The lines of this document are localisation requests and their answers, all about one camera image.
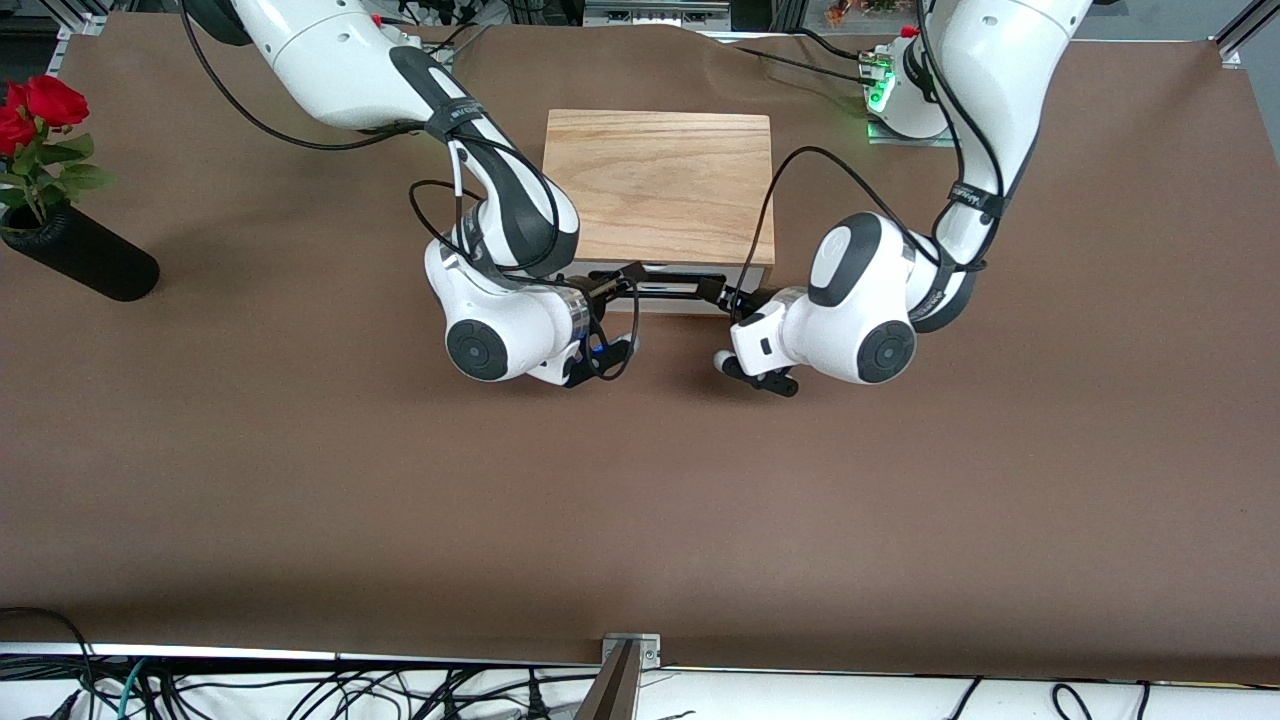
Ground white-front drawer with black handle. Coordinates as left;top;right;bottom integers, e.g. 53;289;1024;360
590;262;772;317

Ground light wooden drawer cabinet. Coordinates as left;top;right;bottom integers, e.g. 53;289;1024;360
541;109;777;291

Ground brown table mat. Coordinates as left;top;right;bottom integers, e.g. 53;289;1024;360
0;12;1280;687

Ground grey power strip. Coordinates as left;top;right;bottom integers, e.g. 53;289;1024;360
585;0;731;29

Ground orange artificial flowers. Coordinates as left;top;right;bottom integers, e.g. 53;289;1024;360
825;0;901;27

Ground red roses with leaves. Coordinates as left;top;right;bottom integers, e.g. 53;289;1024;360
0;75;119;233

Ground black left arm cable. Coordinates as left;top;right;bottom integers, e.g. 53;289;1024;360
730;0;1007;321

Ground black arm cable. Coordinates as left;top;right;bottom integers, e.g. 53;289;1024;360
180;0;641;383
730;0;1007;321

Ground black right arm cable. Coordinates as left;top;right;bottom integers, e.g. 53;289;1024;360
180;0;641;383

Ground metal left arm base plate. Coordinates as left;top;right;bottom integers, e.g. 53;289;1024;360
868;115;963;149

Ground long black base cable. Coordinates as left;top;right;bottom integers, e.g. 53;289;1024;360
700;32;881;81

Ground short black base cable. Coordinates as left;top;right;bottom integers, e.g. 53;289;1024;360
790;27;886;63

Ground black right base cables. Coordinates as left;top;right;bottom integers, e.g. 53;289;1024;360
405;10;493;49

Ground silver metal edge bracket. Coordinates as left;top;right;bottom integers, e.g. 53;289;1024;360
602;633;662;671

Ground brown camera mount post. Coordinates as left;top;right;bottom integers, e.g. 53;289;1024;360
575;640;641;720

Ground silver table edge rail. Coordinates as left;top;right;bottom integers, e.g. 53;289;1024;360
0;641;1280;691

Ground tangled black cable bundle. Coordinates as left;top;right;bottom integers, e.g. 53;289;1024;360
0;655;606;720

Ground aluminium frame rail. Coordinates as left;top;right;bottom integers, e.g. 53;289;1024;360
40;0;113;47
1213;0;1280;67

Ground teal cable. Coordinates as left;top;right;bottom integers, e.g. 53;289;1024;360
117;660;151;720

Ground black looped floor cable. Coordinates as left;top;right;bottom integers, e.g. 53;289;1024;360
0;606;97;693

